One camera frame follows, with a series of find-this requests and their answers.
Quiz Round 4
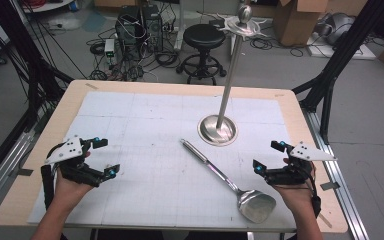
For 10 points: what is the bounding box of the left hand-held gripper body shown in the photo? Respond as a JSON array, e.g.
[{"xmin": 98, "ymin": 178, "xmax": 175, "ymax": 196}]
[{"xmin": 43, "ymin": 135, "xmax": 106, "ymax": 188}]

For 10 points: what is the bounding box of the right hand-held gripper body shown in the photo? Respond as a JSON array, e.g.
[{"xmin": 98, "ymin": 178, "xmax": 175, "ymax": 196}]
[{"xmin": 272, "ymin": 141, "xmax": 338, "ymax": 186}]

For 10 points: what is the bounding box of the metal spatula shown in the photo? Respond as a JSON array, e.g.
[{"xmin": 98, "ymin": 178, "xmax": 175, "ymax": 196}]
[{"xmin": 179, "ymin": 138, "xmax": 277, "ymax": 225}]

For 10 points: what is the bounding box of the metal utensil stand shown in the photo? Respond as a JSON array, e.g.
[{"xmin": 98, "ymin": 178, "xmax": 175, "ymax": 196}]
[{"xmin": 197, "ymin": 4, "xmax": 269, "ymax": 147}]

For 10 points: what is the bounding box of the person's right hand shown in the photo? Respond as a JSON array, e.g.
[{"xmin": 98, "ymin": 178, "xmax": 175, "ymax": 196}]
[{"xmin": 273, "ymin": 158, "xmax": 316, "ymax": 216}]

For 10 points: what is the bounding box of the person's left hand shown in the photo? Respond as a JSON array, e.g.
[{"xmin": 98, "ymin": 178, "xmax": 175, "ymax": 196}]
[{"xmin": 51, "ymin": 151, "xmax": 95, "ymax": 210}]

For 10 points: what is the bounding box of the wooden table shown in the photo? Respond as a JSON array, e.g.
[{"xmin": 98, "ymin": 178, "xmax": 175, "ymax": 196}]
[{"xmin": 0, "ymin": 79, "xmax": 349, "ymax": 234}]

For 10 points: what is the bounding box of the grey tape piece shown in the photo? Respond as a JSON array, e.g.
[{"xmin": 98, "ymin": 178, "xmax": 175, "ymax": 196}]
[
  {"xmin": 15, "ymin": 167, "xmax": 35, "ymax": 178},
  {"xmin": 319, "ymin": 181, "xmax": 341, "ymax": 192}
]

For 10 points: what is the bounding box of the white grid mat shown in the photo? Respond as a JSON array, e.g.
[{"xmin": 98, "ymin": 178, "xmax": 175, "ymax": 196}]
[{"xmin": 27, "ymin": 91, "xmax": 297, "ymax": 231}]

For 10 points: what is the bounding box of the person's dark clothing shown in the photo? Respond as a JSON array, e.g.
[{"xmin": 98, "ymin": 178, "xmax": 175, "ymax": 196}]
[{"xmin": 89, "ymin": 228, "xmax": 248, "ymax": 240}]

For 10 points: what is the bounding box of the white power box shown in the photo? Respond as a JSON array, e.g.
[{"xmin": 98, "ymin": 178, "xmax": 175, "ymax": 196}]
[{"xmin": 103, "ymin": 38, "xmax": 116, "ymax": 58}]

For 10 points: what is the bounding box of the white flat board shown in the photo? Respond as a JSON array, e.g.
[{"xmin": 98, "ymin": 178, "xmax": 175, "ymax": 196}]
[{"xmin": 305, "ymin": 32, "xmax": 378, "ymax": 61}]

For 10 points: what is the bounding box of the black computer tower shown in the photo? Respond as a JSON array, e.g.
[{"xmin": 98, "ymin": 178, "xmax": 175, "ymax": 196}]
[
  {"xmin": 114, "ymin": 7, "xmax": 147, "ymax": 64},
  {"xmin": 142, "ymin": 4, "xmax": 165, "ymax": 53}
]

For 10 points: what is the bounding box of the large cardboard box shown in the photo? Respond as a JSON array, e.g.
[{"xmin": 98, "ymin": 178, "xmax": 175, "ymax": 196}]
[{"xmin": 272, "ymin": 0, "xmax": 332, "ymax": 48}]

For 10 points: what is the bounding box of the grey rounded device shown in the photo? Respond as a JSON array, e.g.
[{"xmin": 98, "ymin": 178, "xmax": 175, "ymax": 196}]
[{"xmin": 315, "ymin": 12, "xmax": 357, "ymax": 46}]

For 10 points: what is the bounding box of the black round stool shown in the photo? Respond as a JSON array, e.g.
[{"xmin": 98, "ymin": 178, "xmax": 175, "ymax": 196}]
[{"xmin": 175, "ymin": 23, "xmax": 228, "ymax": 86}]

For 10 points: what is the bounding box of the white desk leg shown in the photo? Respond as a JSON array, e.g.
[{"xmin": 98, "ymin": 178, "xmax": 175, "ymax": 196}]
[{"xmin": 174, "ymin": 0, "xmax": 186, "ymax": 52}]

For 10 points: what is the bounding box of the black strap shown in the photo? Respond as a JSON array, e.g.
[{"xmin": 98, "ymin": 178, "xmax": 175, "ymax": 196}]
[{"xmin": 40, "ymin": 164, "xmax": 56, "ymax": 210}]

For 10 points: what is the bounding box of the aluminium rail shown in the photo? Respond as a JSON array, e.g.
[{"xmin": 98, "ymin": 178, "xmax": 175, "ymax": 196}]
[
  {"xmin": 301, "ymin": 108, "xmax": 372, "ymax": 240},
  {"xmin": 0, "ymin": 129, "xmax": 37, "ymax": 219}
]

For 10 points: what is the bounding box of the tangle of floor cables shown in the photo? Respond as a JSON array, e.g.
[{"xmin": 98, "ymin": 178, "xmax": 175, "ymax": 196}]
[{"xmin": 85, "ymin": 19, "xmax": 182, "ymax": 83}]

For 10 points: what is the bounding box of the black floor cable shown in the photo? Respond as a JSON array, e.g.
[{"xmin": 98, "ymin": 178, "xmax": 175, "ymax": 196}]
[{"xmin": 249, "ymin": 35, "xmax": 305, "ymax": 58}]

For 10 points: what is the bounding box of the black metal frame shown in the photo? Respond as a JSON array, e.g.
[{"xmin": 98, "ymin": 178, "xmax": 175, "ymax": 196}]
[
  {"xmin": 0, "ymin": 0, "xmax": 75, "ymax": 191},
  {"xmin": 292, "ymin": 0, "xmax": 384, "ymax": 146}
]

